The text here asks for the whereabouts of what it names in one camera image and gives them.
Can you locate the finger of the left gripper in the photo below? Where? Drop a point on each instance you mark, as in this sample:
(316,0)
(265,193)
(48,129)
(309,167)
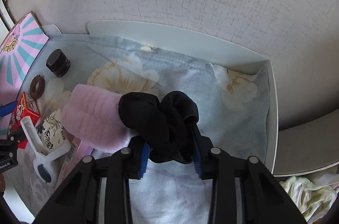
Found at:
(7,109)

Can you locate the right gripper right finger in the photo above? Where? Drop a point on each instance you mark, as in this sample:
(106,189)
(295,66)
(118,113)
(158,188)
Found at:
(243,190)

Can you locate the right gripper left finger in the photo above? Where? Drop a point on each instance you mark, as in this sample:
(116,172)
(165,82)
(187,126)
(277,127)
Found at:
(97,190)

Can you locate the red snack box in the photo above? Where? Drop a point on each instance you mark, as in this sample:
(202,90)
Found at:
(26,107)

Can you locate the brown hair scrunchie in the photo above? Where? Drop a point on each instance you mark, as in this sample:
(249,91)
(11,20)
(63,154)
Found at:
(37,87)

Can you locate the large white plastic clip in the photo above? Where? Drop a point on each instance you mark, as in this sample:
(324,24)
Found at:
(46,162)

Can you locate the white tissue pack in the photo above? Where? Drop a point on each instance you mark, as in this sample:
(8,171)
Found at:
(51,135)

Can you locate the black cloth scrunchie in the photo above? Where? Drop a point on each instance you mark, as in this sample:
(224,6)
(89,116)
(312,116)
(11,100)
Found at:
(166,125)

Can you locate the cardboard box pink lining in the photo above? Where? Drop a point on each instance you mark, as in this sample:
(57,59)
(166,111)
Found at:
(19,50)

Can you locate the yellow green blanket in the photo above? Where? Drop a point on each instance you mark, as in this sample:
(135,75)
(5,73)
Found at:
(314,202)

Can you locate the black cosmetic jar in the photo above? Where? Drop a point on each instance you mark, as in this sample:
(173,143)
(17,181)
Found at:
(58,63)

